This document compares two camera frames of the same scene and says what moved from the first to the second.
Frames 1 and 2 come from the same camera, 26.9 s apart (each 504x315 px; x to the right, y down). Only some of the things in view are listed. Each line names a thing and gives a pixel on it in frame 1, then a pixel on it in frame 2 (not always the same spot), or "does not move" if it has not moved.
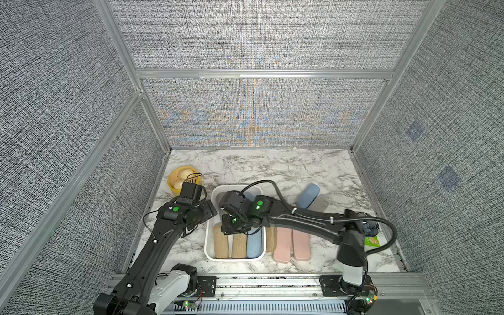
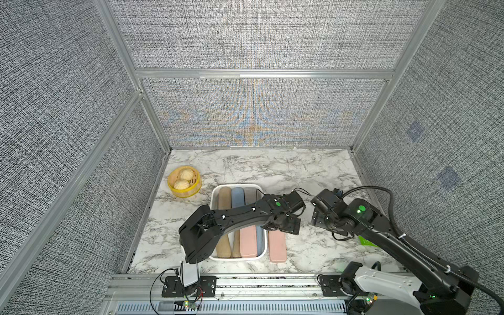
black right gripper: [226, 225] → [316, 218]
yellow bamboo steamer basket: [183, 174] does not move
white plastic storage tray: [249, 246] does not move
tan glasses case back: [239, 245] does not move
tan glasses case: [221, 243] does not move
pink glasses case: [282, 253] → [248, 241]
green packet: [373, 241] does not move
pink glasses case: [302, 245] → [277, 246]
